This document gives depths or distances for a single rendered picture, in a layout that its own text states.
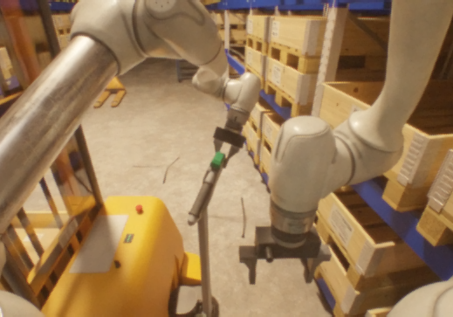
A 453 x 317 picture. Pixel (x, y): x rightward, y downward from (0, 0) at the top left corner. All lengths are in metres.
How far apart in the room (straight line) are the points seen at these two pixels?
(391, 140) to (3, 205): 0.61
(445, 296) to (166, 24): 0.53
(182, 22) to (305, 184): 0.36
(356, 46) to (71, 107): 1.86
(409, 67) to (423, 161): 0.79
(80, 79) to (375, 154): 0.54
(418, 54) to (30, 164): 0.56
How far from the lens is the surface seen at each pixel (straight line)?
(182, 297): 1.73
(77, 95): 0.54
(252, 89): 1.06
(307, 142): 0.41
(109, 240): 1.47
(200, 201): 0.89
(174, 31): 0.54
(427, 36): 0.37
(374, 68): 2.22
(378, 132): 0.50
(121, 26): 0.60
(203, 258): 1.31
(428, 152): 1.17
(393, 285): 1.78
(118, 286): 1.28
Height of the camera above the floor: 1.89
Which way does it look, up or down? 30 degrees down
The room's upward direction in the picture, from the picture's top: straight up
